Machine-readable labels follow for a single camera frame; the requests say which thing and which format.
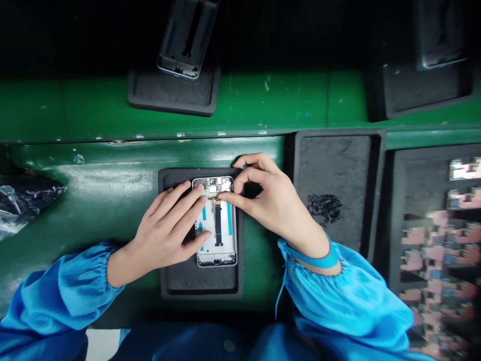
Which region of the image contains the person's right hand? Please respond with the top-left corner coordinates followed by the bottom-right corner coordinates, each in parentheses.
top-left (217, 152), bottom-right (331, 260)

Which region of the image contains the person's left hand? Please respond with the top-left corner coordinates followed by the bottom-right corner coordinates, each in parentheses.
top-left (111, 180), bottom-right (213, 289)

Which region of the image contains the phone frame with flex cable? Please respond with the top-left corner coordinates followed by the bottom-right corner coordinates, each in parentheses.
top-left (192, 175), bottom-right (239, 269)

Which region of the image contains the pile of small black parts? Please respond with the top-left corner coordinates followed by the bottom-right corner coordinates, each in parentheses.
top-left (307, 193), bottom-right (343, 228)

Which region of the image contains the person's body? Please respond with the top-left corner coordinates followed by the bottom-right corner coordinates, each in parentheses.
top-left (85, 319), bottom-right (301, 361)

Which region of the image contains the clear plastic bag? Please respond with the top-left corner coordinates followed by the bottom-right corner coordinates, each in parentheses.
top-left (0, 174), bottom-right (69, 242)

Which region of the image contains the black foam tray with slots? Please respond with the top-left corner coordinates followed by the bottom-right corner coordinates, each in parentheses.
top-left (386, 144), bottom-right (481, 361)

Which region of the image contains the green conveyor belt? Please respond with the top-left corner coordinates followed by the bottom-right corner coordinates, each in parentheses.
top-left (0, 69), bottom-right (481, 144)

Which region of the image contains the open phone with silver rim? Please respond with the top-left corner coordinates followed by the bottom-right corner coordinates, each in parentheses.
top-left (156, 0), bottom-right (221, 82)

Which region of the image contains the dark open phone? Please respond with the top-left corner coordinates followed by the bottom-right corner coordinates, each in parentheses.
top-left (412, 0), bottom-right (469, 72)

